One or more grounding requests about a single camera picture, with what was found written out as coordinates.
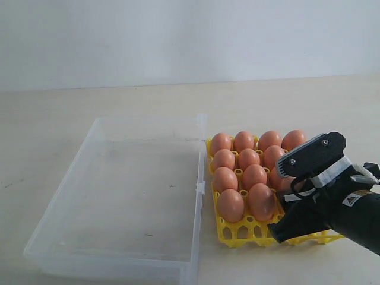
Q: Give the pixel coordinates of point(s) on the brown egg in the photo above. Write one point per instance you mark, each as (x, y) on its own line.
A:
(262, 202)
(285, 184)
(220, 141)
(268, 139)
(276, 181)
(271, 155)
(223, 179)
(230, 205)
(293, 139)
(224, 158)
(243, 140)
(247, 157)
(253, 175)

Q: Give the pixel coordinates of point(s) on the clear plastic bin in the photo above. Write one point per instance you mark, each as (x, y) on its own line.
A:
(129, 207)

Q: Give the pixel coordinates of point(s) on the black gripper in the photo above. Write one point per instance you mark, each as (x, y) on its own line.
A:
(346, 205)

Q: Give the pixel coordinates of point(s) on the yellow plastic egg tray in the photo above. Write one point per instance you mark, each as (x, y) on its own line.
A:
(248, 229)

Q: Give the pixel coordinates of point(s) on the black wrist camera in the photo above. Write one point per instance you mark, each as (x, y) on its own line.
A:
(321, 159)

